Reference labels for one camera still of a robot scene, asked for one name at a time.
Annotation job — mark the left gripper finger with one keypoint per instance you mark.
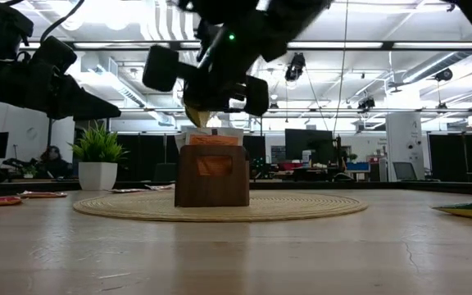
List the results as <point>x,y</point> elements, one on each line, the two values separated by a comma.
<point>82,104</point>

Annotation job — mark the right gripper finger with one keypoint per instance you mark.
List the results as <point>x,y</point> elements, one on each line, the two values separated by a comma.
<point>219,100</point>
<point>191,96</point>

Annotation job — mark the orange white tea bag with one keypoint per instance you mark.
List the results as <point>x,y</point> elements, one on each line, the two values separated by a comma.
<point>213,140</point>
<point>180,139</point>
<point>219,130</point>

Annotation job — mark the brown wooden tea box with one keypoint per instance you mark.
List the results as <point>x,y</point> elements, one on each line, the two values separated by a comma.
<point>187,192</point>

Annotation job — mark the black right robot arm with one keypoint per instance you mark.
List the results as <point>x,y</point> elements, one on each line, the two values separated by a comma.
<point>293,20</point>

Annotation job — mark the green yellow tea bag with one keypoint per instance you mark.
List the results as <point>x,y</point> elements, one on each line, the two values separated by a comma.
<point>465,210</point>

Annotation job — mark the person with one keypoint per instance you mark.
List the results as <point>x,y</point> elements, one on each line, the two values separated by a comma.
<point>55,162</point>

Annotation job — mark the black partition panel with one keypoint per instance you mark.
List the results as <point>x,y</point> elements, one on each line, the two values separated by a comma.
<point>150,151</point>
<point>461,155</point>

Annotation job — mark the green plant in white pot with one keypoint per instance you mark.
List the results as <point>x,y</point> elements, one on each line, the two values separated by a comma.
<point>96,176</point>

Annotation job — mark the dark office chair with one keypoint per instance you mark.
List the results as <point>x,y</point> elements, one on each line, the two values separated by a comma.
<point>166,172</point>

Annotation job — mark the small potted plant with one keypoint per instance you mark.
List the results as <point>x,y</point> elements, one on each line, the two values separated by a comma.
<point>28,170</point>

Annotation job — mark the red storage bin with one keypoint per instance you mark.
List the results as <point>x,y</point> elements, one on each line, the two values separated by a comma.
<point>291,166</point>

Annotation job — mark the black wide monitor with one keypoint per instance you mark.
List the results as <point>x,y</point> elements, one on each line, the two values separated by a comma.
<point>307,145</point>

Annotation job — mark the round woven straw placemat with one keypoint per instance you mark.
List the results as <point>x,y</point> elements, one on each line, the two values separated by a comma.
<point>137,209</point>

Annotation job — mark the blue storage box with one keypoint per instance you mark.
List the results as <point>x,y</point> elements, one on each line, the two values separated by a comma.
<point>357,166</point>

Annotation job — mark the white square pillar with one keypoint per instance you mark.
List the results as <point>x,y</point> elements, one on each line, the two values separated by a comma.
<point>404,135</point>

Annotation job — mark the grey office chair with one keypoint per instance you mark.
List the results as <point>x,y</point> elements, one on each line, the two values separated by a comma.
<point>404,170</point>

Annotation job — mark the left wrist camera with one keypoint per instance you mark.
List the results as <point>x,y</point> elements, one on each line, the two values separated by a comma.
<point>55,53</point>

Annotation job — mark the black ceiling camera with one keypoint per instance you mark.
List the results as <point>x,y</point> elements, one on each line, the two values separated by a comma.
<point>444,75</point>
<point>366,103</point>
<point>295,65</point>

